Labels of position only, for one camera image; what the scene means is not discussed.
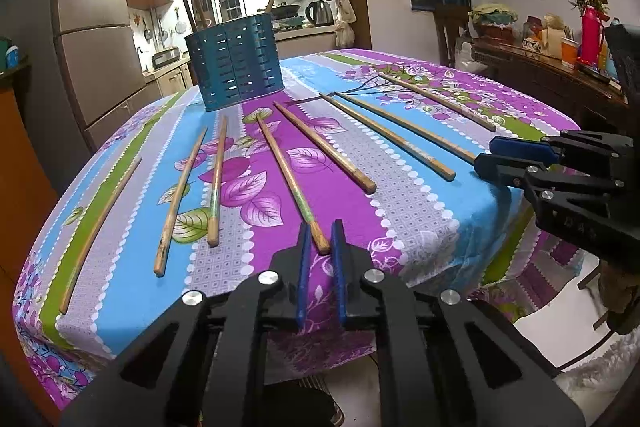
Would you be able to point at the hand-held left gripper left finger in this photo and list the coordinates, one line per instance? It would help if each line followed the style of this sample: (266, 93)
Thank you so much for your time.
(303, 277)

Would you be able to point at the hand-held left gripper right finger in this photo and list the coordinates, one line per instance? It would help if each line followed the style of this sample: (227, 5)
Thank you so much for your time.
(340, 277)

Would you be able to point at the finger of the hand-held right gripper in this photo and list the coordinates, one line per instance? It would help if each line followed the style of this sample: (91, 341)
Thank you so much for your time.
(505, 169)
(520, 146)

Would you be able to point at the pale wooden chopstick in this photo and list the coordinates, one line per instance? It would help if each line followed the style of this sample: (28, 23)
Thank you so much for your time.
(440, 103)

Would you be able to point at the green-stained wooden chopstick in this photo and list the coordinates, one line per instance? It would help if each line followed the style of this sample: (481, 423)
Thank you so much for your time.
(285, 172)

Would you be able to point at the set of wooden chopsticks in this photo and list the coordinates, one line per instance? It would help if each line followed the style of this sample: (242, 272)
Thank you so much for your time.
(218, 182)

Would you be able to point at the teal slotted utensil holder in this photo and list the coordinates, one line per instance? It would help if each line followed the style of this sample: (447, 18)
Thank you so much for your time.
(235, 62)

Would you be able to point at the dark brown chopstick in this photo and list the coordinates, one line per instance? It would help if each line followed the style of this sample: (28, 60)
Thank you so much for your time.
(186, 7)

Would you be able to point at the person's right hand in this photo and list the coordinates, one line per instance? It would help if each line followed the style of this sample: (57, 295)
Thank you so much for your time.
(615, 292)

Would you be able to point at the dark wooden sideboard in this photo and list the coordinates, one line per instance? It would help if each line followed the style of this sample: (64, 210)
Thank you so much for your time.
(540, 82)

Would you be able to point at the floral striped tablecloth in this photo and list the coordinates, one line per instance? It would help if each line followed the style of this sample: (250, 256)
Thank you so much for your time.
(400, 207)

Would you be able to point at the orange paper cup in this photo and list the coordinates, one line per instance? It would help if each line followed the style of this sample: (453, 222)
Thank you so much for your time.
(570, 54)

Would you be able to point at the clear snack jar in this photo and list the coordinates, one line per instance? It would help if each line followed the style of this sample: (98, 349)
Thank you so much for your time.
(533, 36)

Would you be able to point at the beige paper bag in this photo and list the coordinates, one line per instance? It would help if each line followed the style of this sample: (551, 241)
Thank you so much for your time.
(553, 34)

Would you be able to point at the covered flower basket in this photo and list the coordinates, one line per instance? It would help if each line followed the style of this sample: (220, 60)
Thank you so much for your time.
(495, 24)

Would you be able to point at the dark wooden chair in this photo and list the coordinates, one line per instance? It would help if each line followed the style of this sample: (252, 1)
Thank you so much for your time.
(452, 37)

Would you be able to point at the red thermos flask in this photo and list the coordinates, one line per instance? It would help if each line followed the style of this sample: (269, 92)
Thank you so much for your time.
(592, 37)

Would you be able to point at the dark rectangular object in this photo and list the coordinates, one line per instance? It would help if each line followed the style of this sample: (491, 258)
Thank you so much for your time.
(625, 57)

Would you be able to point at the white fleece cloth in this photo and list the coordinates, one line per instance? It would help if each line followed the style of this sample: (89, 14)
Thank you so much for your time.
(600, 372)

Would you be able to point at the steel electric kettle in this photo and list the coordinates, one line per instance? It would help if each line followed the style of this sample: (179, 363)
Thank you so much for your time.
(320, 13)

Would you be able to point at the grey countertop cooker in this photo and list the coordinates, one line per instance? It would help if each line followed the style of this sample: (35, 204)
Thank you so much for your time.
(166, 58)

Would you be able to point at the black wok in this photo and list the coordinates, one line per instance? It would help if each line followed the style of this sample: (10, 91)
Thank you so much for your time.
(287, 12)

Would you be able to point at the hanging white skimmer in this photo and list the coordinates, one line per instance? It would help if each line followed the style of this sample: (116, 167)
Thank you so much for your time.
(180, 24)

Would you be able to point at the hanging metal strainer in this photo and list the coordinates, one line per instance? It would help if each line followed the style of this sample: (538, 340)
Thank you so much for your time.
(162, 29)

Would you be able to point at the hanging metal ladle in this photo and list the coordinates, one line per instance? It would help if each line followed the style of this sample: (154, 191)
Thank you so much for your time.
(147, 29)

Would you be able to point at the silver refrigerator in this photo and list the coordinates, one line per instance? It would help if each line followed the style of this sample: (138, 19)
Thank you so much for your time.
(105, 57)

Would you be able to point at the orange wooden cabinet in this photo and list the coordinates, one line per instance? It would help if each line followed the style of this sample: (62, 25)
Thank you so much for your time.
(20, 167)

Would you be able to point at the black metal stool frame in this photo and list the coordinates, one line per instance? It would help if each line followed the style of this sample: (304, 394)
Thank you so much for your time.
(592, 277)

